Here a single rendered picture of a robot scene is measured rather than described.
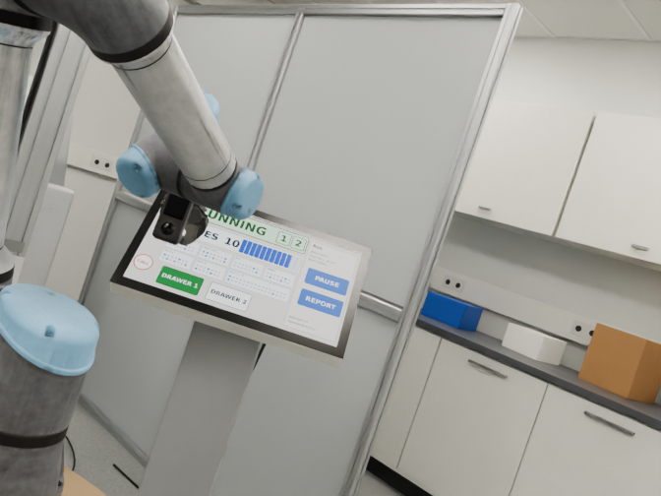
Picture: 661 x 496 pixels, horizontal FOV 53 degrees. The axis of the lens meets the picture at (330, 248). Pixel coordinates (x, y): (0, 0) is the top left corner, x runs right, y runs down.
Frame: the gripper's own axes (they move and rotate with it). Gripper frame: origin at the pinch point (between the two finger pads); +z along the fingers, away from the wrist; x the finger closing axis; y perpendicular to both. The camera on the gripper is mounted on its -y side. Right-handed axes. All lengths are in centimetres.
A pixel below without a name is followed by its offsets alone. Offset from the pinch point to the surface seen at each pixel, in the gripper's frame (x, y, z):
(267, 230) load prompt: -13.3, 21.2, 14.5
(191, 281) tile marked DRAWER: -2.3, 1.3, 14.6
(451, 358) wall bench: -111, 109, 178
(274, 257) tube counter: -17.2, 14.6, 14.6
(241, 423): -21, 23, 133
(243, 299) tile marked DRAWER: -14.1, 1.2, 14.6
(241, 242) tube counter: -8.9, 15.5, 14.5
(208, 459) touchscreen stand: -17, -23, 45
